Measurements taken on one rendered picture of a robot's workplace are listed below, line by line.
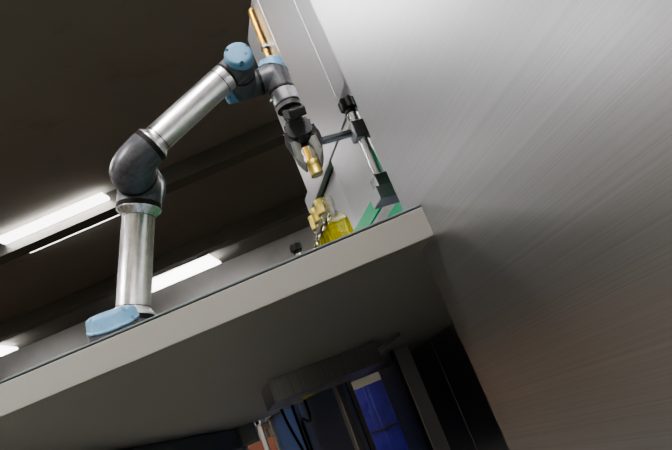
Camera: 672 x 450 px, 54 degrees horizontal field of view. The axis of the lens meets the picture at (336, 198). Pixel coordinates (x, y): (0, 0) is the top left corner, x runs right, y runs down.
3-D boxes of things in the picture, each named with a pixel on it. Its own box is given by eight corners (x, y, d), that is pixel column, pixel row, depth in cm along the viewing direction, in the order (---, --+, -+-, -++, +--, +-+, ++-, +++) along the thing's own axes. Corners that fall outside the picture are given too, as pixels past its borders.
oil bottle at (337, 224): (375, 282, 164) (344, 206, 171) (354, 289, 163) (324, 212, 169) (370, 288, 169) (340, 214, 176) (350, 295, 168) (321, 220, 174)
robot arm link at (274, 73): (255, 72, 193) (283, 64, 194) (267, 104, 189) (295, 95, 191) (253, 57, 185) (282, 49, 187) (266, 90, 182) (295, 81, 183)
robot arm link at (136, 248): (95, 369, 151) (111, 151, 169) (111, 375, 166) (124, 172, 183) (148, 367, 152) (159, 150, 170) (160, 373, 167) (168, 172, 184)
